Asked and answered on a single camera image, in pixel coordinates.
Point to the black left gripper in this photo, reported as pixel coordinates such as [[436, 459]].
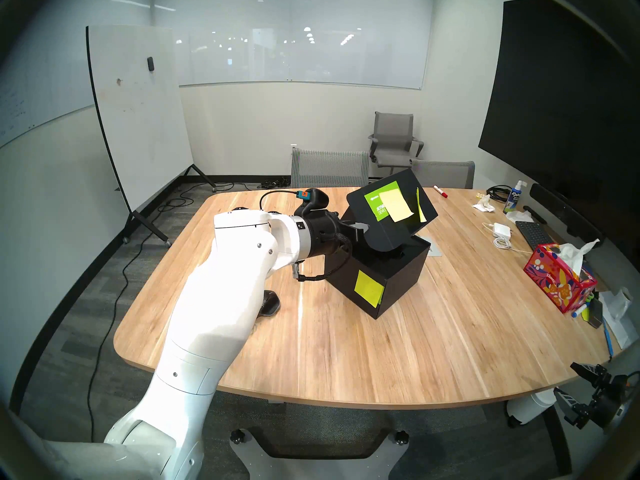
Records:
[[327, 234]]

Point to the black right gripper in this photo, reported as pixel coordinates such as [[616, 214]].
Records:
[[607, 404]]

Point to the black cardboard box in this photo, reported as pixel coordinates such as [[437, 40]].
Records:
[[400, 279]]

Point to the black computer mouse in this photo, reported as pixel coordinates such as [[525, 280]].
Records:
[[270, 304]]

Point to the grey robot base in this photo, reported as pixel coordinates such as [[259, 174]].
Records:
[[320, 464]]

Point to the colourful floral tissue box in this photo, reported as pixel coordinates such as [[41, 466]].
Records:
[[555, 279]]

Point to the pale yellow sticky note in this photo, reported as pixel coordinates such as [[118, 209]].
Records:
[[397, 206]]

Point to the yellow-green sticky note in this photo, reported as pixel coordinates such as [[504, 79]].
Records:
[[420, 206], [369, 288]]

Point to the grey mesh office chair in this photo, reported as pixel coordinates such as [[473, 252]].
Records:
[[330, 169], [445, 174]]

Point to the white paper sheets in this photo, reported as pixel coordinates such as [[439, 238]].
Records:
[[625, 331]]

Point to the silver table power grommet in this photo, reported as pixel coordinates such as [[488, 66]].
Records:
[[435, 249]]

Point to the dark whiteboard eraser block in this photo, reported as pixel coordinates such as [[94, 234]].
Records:
[[596, 314]]

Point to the blue whiteboard marker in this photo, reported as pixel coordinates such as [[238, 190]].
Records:
[[579, 313]]

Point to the green highlighter marker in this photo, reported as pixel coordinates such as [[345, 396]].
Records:
[[587, 306]]

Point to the red whiteboard marker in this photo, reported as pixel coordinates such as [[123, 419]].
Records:
[[440, 191]]

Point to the white mug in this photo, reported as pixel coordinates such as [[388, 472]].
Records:
[[624, 304]]

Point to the grey office chair with armrests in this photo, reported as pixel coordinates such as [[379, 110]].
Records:
[[395, 134]]

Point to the crumpled white tissue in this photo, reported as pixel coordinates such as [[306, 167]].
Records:
[[484, 205], [520, 216]]

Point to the whiteboard cleaner spray bottle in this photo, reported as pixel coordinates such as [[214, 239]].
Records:
[[514, 199]]

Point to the black keyboard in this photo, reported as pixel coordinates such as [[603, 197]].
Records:
[[535, 234]]

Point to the black video conference bar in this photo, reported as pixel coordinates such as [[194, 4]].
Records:
[[565, 214]]

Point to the mobile whiteboard on stand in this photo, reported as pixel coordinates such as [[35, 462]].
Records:
[[140, 124]]

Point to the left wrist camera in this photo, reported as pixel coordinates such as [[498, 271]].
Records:
[[315, 199]]

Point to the glass wall whiteboard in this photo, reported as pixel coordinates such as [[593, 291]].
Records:
[[310, 54]]

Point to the large black wall display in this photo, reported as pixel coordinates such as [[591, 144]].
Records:
[[560, 109]]

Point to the wall whiteboard with writing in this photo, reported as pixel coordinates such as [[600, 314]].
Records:
[[45, 79]]

